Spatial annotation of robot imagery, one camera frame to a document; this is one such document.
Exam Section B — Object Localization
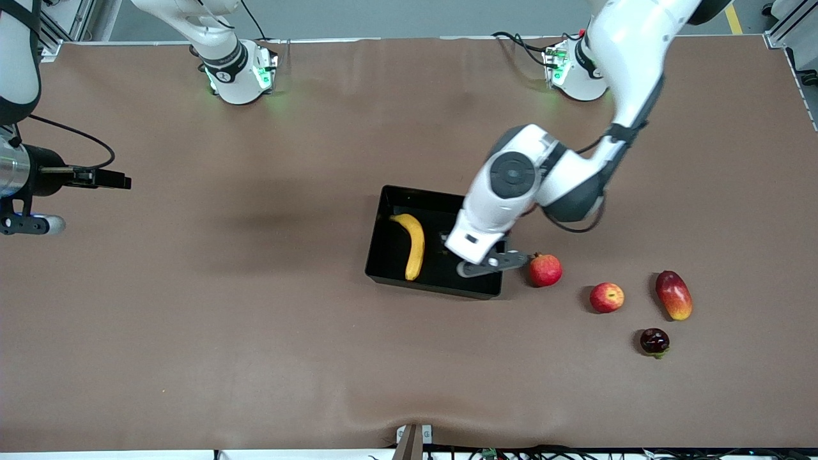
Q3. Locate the grey metal bracket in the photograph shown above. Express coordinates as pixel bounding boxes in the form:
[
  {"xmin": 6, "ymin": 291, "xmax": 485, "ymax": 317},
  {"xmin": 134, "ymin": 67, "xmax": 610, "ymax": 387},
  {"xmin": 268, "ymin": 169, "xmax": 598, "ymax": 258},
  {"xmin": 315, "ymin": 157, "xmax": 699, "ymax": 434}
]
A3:
[{"xmin": 392, "ymin": 423, "xmax": 433, "ymax": 460}]

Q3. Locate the dark purple mangosteen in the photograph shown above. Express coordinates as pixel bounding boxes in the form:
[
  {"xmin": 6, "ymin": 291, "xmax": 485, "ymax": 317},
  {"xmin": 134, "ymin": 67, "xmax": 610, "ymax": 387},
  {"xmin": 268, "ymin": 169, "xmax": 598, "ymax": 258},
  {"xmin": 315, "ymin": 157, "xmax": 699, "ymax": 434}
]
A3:
[{"xmin": 640, "ymin": 328, "xmax": 671, "ymax": 360}]

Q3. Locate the red yellow apple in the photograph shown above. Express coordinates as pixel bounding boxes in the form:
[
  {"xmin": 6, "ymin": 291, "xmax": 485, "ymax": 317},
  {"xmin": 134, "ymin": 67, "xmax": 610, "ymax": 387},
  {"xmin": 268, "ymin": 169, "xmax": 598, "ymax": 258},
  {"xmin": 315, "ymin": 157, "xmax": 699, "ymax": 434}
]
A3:
[{"xmin": 589, "ymin": 282, "xmax": 625, "ymax": 314}]

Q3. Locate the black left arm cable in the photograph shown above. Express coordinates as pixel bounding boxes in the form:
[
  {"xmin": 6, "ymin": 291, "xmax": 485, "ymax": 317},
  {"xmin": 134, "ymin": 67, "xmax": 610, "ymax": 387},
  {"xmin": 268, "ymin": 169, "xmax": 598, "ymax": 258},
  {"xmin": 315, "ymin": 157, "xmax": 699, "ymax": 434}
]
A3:
[{"xmin": 542, "ymin": 125, "xmax": 630, "ymax": 234}]

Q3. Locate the brown table cloth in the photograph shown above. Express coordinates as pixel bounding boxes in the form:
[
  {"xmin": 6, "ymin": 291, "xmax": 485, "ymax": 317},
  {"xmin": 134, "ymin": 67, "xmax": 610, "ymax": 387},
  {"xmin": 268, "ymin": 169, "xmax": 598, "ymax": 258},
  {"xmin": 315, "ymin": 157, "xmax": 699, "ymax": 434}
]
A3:
[{"xmin": 0, "ymin": 35, "xmax": 818, "ymax": 453}]

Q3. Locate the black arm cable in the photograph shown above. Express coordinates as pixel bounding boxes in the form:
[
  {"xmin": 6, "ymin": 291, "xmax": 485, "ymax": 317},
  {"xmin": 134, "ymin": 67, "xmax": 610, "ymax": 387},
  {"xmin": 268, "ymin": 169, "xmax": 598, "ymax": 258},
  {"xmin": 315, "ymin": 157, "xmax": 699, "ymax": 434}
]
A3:
[
  {"xmin": 26, "ymin": 114, "xmax": 116, "ymax": 171},
  {"xmin": 542, "ymin": 125, "xmax": 630, "ymax": 234}
]

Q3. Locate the red yellow mango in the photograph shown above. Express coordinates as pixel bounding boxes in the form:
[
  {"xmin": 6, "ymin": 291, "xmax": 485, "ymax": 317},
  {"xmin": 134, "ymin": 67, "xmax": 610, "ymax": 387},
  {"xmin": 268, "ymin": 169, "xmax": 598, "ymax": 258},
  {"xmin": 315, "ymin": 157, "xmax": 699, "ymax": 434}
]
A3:
[{"xmin": 656, "ymin": 270, "xmax": 693, "ymax": 321}]

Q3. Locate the black plastic box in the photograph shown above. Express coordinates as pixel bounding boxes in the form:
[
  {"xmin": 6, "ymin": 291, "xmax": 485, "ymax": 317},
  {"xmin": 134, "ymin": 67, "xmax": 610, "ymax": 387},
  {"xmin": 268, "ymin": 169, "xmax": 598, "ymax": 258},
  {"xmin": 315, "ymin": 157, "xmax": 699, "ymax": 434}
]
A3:
[{"xmin": 365, "ymin": 185, "xmax": 505, "ymax": 300}]

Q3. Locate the yellow banana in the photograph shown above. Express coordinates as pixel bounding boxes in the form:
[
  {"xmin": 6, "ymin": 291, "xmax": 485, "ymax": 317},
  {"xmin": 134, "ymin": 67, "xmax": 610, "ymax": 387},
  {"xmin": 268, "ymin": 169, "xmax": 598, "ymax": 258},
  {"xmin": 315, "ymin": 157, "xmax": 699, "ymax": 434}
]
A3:
[{"xmin": 389, "ymin": 213, "xmax": 426, "ymax": 281}]

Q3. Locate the aluminium frame profile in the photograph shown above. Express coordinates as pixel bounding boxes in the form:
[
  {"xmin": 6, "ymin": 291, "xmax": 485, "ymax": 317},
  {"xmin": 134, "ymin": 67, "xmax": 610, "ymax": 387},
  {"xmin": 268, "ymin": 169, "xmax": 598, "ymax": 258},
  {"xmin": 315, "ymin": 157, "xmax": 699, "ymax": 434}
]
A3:
[
  {"xmin": 38, "ymin": 0, "xmax": 119, "ymax": 58},
  {"xmin": 764, "ymin": 0, "xmax": 818, "ymax": 49}
]

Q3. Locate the red pomegranate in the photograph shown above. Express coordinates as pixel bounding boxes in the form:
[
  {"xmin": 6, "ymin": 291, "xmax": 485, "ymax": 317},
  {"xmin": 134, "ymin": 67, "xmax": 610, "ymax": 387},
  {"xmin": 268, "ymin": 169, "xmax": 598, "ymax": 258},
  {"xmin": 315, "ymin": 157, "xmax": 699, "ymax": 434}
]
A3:
[{"xmin": 528, "ymin": 252, "xmax": 564, "ymax": 288}]

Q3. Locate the thin black cable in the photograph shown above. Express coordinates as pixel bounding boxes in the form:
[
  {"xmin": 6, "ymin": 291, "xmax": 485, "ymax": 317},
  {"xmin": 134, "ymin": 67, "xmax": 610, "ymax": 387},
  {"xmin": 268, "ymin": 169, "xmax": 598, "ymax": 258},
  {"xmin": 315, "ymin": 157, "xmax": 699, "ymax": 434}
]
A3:
[{"xmin": 240, "ymin": 0, "xmax": 268, "ymax": 40}]

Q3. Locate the black cable bundle at base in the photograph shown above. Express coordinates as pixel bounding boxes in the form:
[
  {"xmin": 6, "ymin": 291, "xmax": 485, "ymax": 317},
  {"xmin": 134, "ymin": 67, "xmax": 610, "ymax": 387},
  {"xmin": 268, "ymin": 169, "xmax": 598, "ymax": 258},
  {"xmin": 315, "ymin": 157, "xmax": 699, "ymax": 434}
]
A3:
[{"xmin": 491, "ymin": 31, "xmax": 552, "ymax": 68}]

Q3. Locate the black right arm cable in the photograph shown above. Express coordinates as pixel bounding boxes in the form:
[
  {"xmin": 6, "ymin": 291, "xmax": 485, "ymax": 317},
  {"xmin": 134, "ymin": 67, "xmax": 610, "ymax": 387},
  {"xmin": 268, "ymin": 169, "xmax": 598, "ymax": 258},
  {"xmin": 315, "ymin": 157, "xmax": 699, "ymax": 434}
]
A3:
[{"xmin": 26, "ymin": 114, "xmax": 116, "ymax": 171}]

